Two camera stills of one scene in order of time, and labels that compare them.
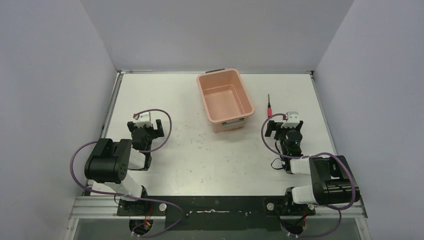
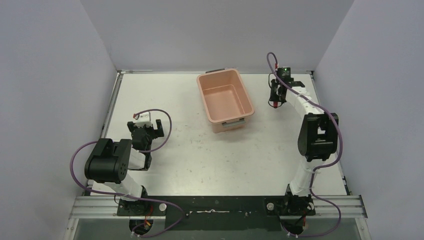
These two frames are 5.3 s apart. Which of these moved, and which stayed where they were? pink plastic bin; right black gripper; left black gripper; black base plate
Moved: right black gripper
Stayed: black base plate; pink plastic bin; left black gripper
